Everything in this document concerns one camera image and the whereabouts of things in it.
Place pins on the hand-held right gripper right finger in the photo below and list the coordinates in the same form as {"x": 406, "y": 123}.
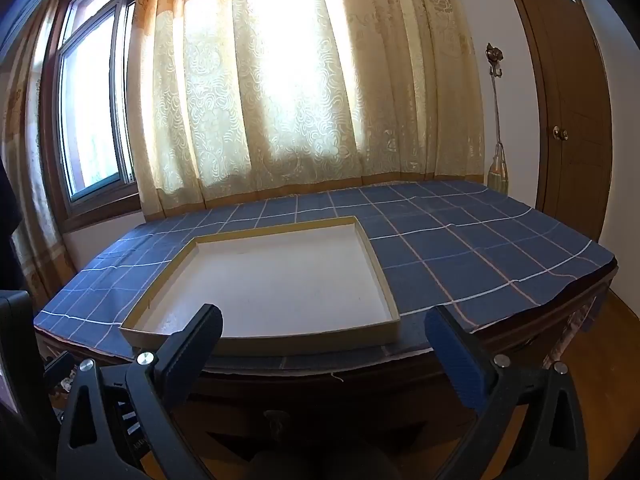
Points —
{"x": 455, "y": 355}

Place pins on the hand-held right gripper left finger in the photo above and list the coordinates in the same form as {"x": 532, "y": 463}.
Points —
{"x": 192, "y": 342}

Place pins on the shallow cardboard box tray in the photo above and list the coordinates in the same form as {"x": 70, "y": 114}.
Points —
{"x": 280, "y": 285}

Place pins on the blue plaid tablecloth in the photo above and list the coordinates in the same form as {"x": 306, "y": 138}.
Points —
{"x": 475, "y": 260}

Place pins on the wooden dresser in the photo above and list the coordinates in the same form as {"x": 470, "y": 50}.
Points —
{"x": 350, "y": 385}

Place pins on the yellow patterned curtain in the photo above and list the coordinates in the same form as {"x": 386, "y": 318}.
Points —
{"x": 37, "y": 185}
{"x": 300, "y": 110}

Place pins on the curtain tieback tassel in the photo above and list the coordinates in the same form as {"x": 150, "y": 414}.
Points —
{"x": 498, "y": 170}

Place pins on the wood framed window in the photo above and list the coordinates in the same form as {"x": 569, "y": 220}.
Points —
{"x": 90, "y": 110}

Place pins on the brass door knob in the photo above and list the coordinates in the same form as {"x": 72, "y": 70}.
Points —
{"x": 560, "y": 133}

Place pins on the brown wooden door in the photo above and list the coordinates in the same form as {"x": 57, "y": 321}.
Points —
{"x": 565, "y": 60}

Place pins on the ornate metal wall hook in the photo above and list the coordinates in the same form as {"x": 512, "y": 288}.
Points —
{"x": 494, "y": 57}

